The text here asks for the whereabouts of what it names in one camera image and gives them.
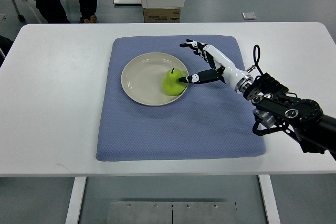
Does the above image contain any blue textured mat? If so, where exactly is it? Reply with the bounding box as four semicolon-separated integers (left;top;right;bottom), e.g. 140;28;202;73
96;35;266;161

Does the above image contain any green pear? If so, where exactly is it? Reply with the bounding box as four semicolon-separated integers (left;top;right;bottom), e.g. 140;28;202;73
161;68;187;96

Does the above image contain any grey metal base plate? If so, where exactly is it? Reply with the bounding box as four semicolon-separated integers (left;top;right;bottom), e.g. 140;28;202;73
107;201;238;223

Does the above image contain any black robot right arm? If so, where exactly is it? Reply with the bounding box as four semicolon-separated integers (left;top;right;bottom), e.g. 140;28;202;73
240;71;335;157

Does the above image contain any white table leg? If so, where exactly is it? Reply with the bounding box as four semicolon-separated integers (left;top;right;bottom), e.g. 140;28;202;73
258;175;281;224
65;177;87;224

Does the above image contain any left white table leg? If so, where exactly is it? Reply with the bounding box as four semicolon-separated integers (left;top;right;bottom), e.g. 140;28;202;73
65;177;87;224

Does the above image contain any metal floor plate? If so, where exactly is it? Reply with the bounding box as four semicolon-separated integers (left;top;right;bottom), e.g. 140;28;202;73
242;12;257;20

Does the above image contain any cardboard box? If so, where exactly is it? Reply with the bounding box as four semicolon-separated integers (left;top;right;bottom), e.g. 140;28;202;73
143;8;181;23

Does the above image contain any beige round plate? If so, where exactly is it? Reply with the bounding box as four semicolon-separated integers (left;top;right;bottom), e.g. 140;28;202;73
121;52;189;106

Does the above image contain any right white table leg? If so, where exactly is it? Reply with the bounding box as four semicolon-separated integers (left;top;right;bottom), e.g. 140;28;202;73
258;175;281;224

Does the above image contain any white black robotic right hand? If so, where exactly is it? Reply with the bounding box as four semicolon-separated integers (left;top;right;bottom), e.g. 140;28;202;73
179;39;254;93

